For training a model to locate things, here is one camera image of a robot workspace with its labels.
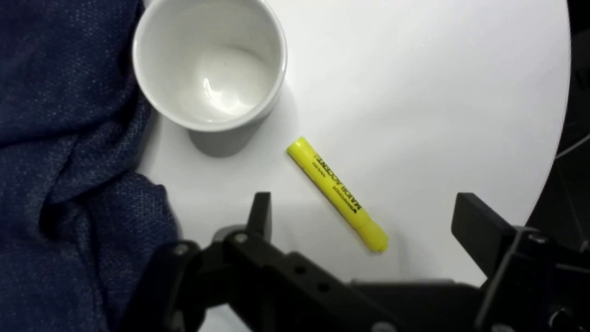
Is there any yellow marker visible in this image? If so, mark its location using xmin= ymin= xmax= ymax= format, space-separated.
xmin=284 ymin=135 xmax=391 ymax=255

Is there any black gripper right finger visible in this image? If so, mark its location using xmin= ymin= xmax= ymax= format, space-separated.
xmin=450 ymin=190 xmax=524 ymax=282

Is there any dark blue cloth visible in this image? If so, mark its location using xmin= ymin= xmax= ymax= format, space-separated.
xmin=0 ymin=0 xmax=185 ymax=332

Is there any white ceramic mug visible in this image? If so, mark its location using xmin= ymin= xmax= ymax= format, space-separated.
xmin=131 ymin=0 xmax=290 ymax=135

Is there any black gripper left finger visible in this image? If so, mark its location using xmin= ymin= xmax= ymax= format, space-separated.
xmin=246 ymin=190 xmax=275 ymax=243

